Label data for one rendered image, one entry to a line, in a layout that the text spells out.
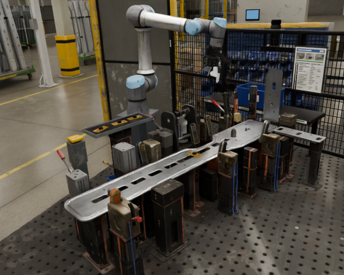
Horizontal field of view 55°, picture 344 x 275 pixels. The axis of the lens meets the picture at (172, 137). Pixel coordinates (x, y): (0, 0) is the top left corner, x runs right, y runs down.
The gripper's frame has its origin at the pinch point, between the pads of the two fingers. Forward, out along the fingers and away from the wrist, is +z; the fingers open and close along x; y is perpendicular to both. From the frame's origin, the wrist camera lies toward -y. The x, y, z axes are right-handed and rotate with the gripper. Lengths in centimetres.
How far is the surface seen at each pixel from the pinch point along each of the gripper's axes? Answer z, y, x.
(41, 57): 130, 163, -658
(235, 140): 27.9, -8.2, 26.9
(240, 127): 27.3, -20.3, 8.5
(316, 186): 49, -58, 45
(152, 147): 28, 42, 36
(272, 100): 10.9, -42.6, 1.7
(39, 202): 157, 115, -105
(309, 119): 17, -62, 18
